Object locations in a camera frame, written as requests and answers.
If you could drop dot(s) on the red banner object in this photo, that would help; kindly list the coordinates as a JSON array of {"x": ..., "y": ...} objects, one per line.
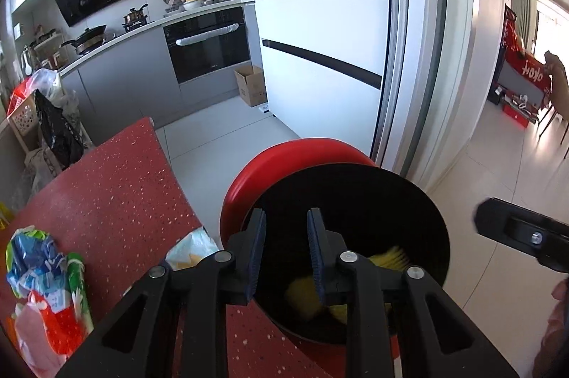
[{"x": 518, "y": 71}]

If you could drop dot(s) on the cardboard box on floor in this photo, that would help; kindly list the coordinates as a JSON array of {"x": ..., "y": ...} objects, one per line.
[{"x": 251, "y": 84}]

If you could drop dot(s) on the green white toothpaste tube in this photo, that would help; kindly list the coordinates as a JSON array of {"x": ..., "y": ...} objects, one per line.
[{"x": 77, "y": 289}]

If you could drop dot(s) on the white refrigerator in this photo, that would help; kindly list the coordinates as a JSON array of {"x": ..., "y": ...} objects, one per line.
[{"x": 323, "y": 63}]

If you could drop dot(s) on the grey lower cabinets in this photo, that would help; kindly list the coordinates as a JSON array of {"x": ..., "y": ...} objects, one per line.
[{"x": 131, "y": 77}]

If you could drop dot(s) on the yellow sponge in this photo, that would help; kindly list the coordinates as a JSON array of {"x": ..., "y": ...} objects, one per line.
[{"x": 303, "y": 294}]

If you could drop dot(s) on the pink plastic bag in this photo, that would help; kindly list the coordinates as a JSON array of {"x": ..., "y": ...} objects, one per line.
[{"x": 32, "y": 341}]

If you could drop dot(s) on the black trash bin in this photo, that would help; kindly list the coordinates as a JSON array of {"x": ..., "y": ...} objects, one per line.
[{"x": 371, "y": 208}]

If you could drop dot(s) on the yellow foam fruit net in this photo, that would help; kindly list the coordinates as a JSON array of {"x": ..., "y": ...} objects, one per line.
[{"x": 394, "y": 259}]

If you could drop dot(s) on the steel pot on stove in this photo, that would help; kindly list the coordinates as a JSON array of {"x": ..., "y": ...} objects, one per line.
[{"x": 135, "y": 18}]

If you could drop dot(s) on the small crumpled wrapper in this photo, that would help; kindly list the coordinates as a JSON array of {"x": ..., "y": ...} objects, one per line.
[{"x": 191, "y": 249}]

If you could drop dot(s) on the black wok on stove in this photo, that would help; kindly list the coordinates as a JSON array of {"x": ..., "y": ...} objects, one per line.
[{"x": 90, "y": 39}]

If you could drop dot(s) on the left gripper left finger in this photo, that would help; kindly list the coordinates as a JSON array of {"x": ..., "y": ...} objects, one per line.
[{"x": 174, "y": 322}]

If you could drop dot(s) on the blue white plastic bag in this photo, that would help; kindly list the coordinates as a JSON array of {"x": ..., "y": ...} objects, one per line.
[{"x": 35, "y": 264}]

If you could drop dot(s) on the black garbage bag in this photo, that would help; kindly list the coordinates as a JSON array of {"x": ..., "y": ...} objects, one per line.
[{"x": 58, "y": 133}]

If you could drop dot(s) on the red plastic stool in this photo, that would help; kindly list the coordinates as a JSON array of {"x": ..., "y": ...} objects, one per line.
[{"x": 257, "y": 176}]

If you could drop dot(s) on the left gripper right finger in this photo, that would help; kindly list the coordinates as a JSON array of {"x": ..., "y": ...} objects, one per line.
[{"x": 389, "y": 311}]

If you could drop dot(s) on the wooden rack with basket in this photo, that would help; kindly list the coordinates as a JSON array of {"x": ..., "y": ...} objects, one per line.
[{"x": 23, "y": 120}]

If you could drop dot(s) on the person's hand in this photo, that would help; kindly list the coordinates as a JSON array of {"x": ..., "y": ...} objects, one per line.
[{"x": 556, "y": 333}]

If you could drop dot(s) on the black built-in oven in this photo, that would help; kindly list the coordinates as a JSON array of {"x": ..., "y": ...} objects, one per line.
[{"x": 203, "y": 44}]

